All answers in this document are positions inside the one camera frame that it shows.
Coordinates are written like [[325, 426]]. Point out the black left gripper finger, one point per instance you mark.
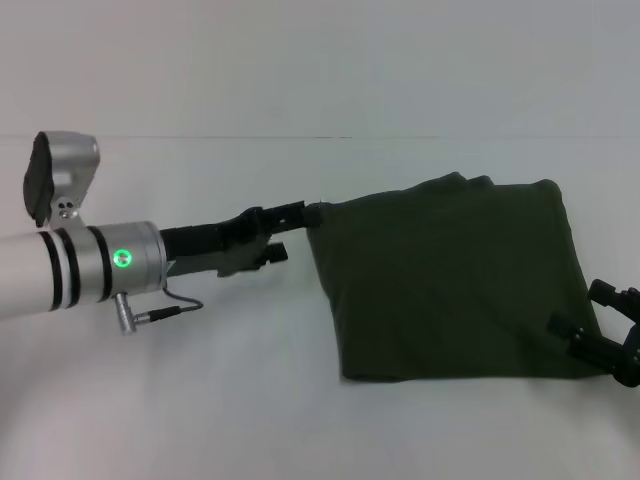
[[274, 255], [300, 215]]

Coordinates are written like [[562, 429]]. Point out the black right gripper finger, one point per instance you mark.
[[585, 342], [610, 295]]

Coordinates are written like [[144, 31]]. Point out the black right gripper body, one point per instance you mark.
[[631, 345]]

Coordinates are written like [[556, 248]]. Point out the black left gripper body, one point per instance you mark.
[[215, 245]]

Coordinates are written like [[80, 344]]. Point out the dark green shirt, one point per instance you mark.
[[450, 280]]

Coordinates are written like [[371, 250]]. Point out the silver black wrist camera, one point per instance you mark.
[[57, 175]]

